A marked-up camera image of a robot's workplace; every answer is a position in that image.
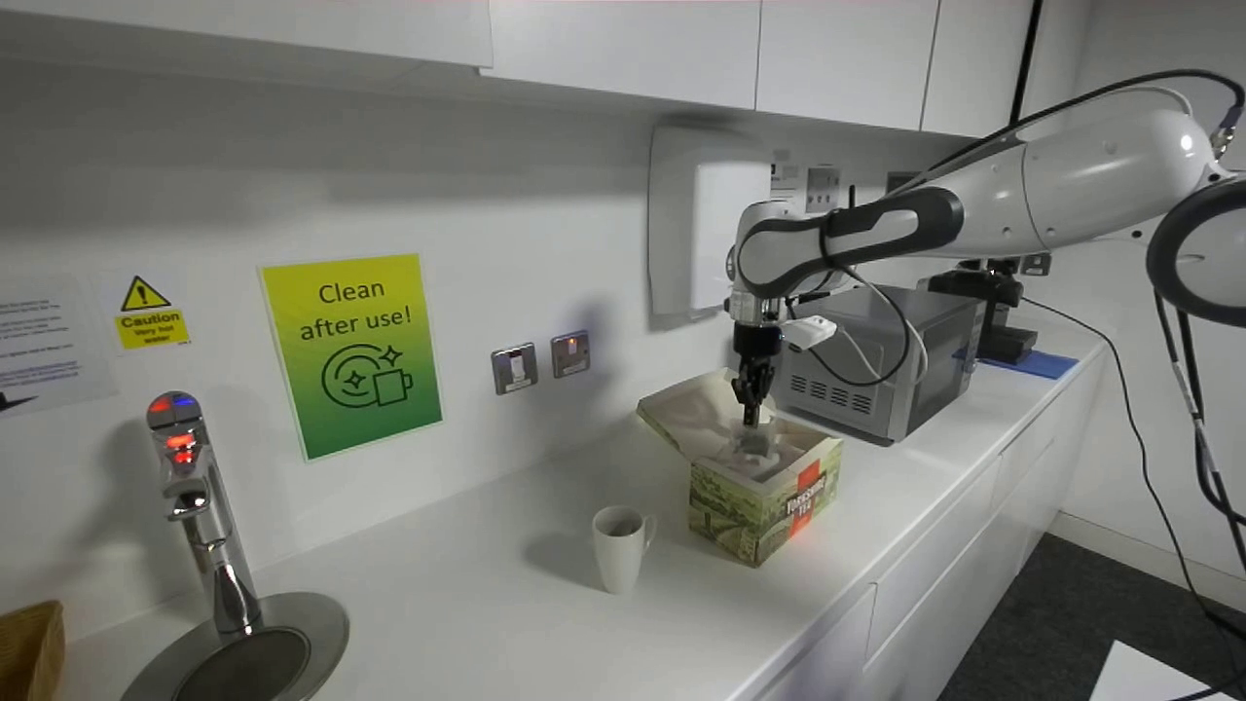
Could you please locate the chrome hot water tap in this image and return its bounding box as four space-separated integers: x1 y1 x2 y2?
145 391 261 637

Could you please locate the green clean after use poster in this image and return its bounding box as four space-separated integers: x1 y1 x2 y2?
261 252 440 458

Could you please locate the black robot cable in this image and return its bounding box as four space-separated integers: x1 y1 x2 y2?
1015 287 1246 637

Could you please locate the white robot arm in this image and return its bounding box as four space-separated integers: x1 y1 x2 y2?
729 110 1246 424

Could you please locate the yellow caution sign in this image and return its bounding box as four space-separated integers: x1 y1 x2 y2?
118 275 189 352

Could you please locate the blue cloth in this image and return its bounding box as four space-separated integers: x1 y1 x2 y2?
1013 352 1077 383

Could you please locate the green tea box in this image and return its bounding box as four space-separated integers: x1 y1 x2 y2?
637 368 842 567

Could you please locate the white paper mug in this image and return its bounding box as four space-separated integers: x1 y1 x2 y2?
590 505 650 594

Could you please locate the right wall socket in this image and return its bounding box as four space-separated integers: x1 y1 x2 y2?
547 332 590 378

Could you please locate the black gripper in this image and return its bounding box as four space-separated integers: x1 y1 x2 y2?
733 322 781 429

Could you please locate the grey microwave oven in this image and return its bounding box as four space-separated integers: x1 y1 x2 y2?
769 284 982 444

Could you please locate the brown wooden object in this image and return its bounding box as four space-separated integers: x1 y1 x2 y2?
0 600 66 701

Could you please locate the round steel drip tray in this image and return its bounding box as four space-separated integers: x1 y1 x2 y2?
119 592 349 701

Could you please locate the white paper notice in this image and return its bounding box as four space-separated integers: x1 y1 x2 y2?
0 284 111 418

